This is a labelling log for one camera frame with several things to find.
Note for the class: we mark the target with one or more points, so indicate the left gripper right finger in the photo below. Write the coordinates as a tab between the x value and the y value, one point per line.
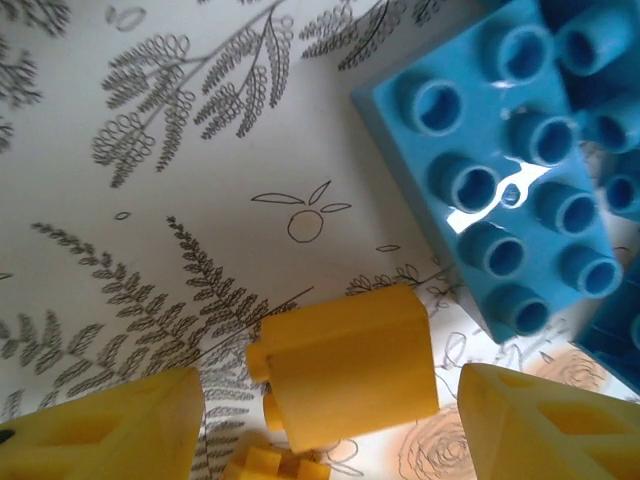
540	440

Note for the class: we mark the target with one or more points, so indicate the floral patterned table cover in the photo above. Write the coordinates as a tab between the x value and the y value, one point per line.
200	200

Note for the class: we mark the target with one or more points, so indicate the long blue lego brick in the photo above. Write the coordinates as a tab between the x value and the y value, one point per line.
620	340
490	100

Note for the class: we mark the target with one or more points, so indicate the small blue lego brick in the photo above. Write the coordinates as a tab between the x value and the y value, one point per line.
600	30

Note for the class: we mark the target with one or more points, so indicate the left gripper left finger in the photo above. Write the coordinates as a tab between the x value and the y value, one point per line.
100	440

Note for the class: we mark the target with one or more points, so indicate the yellow lego brick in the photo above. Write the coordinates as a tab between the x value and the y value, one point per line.
350	370
270	465

